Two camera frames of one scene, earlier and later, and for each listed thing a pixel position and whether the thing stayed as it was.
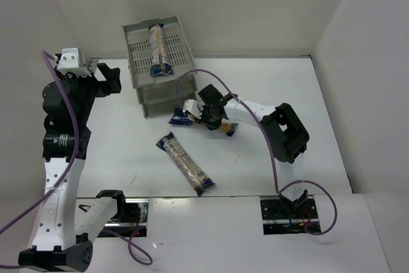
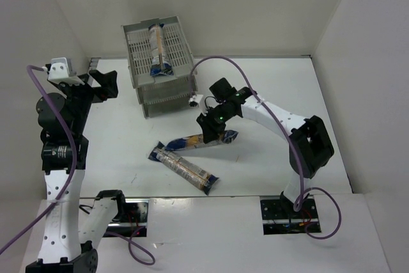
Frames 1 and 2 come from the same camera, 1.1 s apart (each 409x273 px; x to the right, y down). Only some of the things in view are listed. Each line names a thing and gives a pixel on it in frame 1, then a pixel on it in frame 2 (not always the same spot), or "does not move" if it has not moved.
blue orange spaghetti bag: [160, 65] does not move
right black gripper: [208, 112] does not move
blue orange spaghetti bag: [179, 117] -> [198, 140]
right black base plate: [276, 220] does not move
